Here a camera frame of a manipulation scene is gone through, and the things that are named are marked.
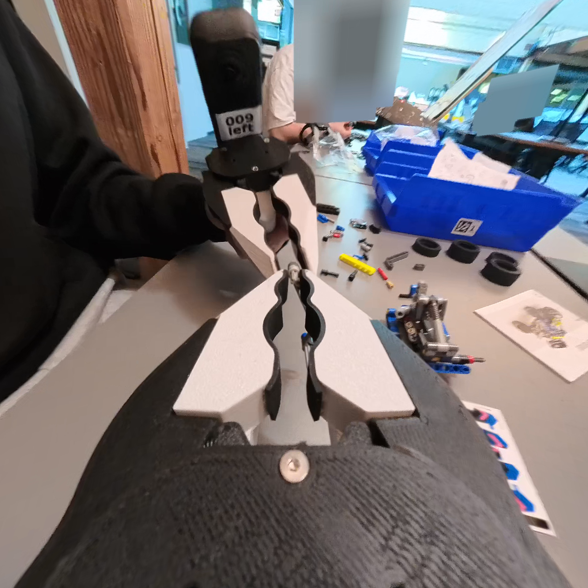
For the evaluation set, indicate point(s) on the white buggy picture booklet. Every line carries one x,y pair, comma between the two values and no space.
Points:
537,335

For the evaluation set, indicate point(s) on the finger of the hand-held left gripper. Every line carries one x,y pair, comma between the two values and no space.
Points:
243,220
303,216

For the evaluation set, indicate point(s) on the clear plastic bag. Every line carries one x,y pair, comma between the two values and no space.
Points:
330,147

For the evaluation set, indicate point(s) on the long red plastic pin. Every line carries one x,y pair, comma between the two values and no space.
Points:
382,274

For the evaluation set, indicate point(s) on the white paper sheets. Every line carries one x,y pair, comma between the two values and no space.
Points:
468,167

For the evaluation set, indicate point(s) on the blue storage bin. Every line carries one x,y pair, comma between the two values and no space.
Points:
404,160
381,142
459,216

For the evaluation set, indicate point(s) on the dark grey angled beam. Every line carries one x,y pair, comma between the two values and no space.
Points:
396,260

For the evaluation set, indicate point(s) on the black plastic bracket piece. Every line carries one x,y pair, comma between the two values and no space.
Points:
374,228

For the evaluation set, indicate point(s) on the black plastic frame piece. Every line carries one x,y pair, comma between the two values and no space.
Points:
358,224

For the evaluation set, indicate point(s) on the grey axle with blue connector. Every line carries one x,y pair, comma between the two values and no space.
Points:
306,353

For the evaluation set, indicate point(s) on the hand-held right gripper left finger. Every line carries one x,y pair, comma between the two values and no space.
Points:
220,367

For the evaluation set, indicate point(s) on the black plastic beam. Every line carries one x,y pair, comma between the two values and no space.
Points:
328,209

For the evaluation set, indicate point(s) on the brown wooden post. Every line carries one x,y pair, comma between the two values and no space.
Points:
119,82

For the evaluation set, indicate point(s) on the toy buggy chassis assembly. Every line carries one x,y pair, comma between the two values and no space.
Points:
432,326

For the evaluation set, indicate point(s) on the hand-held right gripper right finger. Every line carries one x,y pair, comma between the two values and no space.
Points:
363,367

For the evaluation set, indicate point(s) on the small blue plastic piece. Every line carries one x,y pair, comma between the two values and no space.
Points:
325,218

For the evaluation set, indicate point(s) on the person's left forearm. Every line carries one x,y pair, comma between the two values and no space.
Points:
160,216

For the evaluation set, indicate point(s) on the yellow plastic beam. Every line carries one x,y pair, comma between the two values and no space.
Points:
357,264

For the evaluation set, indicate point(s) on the blue and pink sticker sheet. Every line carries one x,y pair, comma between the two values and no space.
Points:
514,464

